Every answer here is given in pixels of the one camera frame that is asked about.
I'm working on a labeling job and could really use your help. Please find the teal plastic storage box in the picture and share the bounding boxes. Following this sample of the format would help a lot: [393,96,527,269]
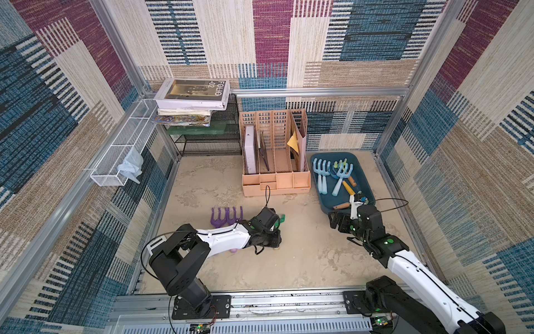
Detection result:
[310,152,375,214]

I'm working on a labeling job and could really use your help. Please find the purple rake pink handle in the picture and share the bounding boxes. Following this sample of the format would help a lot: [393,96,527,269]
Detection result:
[226,206,243,225]
[210,207,228,228]

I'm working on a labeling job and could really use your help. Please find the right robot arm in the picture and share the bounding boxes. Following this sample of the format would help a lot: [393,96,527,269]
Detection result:
[328,200,506,333]

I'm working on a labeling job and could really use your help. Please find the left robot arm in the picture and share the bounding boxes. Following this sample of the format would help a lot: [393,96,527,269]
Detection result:
[143,206,282,320]

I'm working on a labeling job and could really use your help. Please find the large light blue rake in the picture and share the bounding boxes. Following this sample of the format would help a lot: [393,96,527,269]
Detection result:
[332,161,353,197]

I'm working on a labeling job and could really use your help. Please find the pink plastic desk organizer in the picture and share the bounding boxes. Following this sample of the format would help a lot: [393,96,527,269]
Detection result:
[239,110,312,197]

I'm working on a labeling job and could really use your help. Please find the dark navy notebook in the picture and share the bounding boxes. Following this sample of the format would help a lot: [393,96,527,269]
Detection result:
[259,130,270,171]

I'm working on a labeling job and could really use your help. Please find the yellow paper folder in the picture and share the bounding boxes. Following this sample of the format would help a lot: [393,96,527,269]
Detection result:
[287,132,300,154]

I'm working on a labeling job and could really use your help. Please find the white grey book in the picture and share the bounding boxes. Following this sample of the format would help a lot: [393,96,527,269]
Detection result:
[243,125,257,174]

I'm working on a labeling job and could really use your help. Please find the black mesh shelf rack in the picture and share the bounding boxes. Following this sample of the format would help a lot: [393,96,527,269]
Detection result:
[167,94,242,157]

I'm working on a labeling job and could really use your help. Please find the green folder on shelf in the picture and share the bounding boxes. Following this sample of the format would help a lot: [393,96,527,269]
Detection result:
[167,121,227,136]

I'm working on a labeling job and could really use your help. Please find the crumpled plastic bag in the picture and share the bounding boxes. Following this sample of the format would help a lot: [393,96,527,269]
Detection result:
[118,147,144,184]

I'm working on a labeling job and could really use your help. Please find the stack of magazines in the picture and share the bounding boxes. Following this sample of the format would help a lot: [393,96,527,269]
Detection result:
[151,109,213,127]

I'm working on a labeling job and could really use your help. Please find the white folio book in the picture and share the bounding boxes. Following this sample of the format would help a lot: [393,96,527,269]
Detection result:
[154,78,231,111]

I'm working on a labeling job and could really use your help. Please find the lime cultivator wooden handle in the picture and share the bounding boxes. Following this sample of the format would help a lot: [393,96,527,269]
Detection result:
[333,194,369,210]

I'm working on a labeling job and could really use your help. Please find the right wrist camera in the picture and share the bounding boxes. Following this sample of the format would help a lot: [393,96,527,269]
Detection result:
[349,195,364,220]

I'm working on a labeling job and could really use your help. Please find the blue tool yellow handle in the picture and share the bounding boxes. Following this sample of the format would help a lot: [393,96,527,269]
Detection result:
[341,179,355,195]

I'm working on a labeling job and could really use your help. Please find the lime fork wooden handle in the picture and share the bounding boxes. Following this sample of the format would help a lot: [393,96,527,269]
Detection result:
[333,160,357,186]

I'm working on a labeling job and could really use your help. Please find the light blue fork white handle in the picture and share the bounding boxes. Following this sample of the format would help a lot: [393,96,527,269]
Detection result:
[313,158,330,195]

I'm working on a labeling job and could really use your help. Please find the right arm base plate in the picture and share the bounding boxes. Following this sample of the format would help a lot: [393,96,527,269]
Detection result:
[342,290,375,317]

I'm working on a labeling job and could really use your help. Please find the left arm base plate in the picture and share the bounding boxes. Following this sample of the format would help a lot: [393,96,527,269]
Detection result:
[171,294,232,320]

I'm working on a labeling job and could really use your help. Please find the white wire wall basket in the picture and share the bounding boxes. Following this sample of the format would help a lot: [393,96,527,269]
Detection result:
[90,100,156,186]

